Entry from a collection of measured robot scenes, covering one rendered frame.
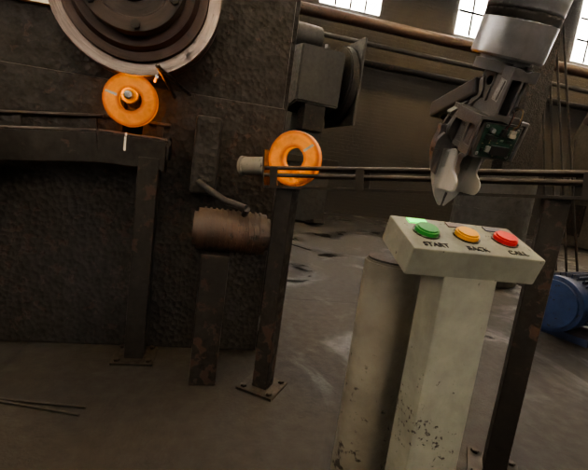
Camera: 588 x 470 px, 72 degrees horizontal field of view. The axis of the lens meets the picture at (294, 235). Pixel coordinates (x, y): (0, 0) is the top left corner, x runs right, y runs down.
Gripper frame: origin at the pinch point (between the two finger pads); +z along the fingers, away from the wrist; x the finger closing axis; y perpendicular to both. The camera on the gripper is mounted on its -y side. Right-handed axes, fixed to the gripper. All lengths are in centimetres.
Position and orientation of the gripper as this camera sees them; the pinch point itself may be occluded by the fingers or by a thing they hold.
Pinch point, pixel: (441, 195)
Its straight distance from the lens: 68.0
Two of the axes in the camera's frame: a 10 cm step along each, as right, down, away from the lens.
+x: 9.7, 1.0, 2.2
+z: -1.9, 8.6, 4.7
